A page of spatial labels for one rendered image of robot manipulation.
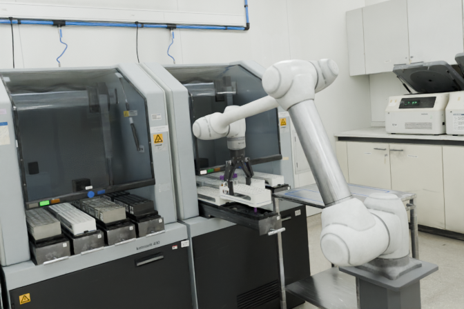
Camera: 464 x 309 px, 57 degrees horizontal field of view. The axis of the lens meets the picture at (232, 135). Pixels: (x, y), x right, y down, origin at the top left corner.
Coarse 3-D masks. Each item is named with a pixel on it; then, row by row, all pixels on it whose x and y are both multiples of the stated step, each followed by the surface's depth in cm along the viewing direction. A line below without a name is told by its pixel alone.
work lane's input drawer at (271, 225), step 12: (204, 204) 233; (228, 204) 225; (240, 204) 225; (216, 216) 224; (228, 216) 214; (240, 216) 205; (252, 216) 199; (264, 216) 197; (276, 216) 200; (252, 228) 199; (264, 228) 196; (276, 228) 200
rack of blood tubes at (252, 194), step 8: (240, 184) 221; (240, 192) 206; (248, 192) 201; (256, 192) 201; (264, 192) 200; (232, 200) 213; (240, 200) 206; (248, 200) 201; (256, 200) 197; (264, 200) 200
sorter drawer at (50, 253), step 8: (48, 240) 185; (56, 240) 186; (64, 240) 187; (32, 248) 186; (40, 248) 181; (48, 248) 183; (56, 248) 185; (64, 248) 187; (40, 256) 181; (48, 256) 183; (56, 256) 185; (64, 256) 187
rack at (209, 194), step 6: (204, 186) 252; (198, 192) 240; (204, 192) 235; (210, 192) 234; (216, 192) 232; (198, 198) 241; (204, 198) 239; (210, 198) 243; (216, 198) 225; (216, 204) 226
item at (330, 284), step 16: (288, 192) 238; (304, 192) 235; (352, 192) 226; (368, 192) 223; (384, 192) 220; (400, 192) 218; (320, 208) 208; (416, 208) 214; (416, 224) 214; (416, 240) 215; (416, 256) 215; (320, 272) 258; (336, 272) 256; (288, 288) 240; (304, 288) 239; (320, 288) 237; (336, 288) 236; (352, 288) 234; (320, 304) 220; (336, 304) 218; (352, 304) 217
